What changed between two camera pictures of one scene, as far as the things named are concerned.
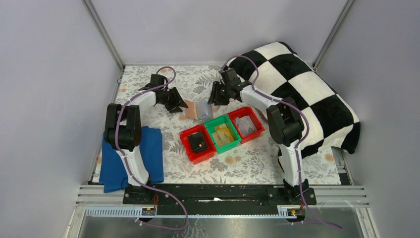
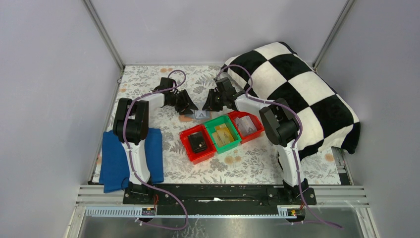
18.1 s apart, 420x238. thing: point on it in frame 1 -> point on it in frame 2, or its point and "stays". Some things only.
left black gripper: [171, 98] -> [181, 99]
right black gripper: [219, 93] -> [216, 99]
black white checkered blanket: [330, 120] stays
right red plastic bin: [247, 125] stays
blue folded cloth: [113, 176] stays
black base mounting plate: [241, 194] stays
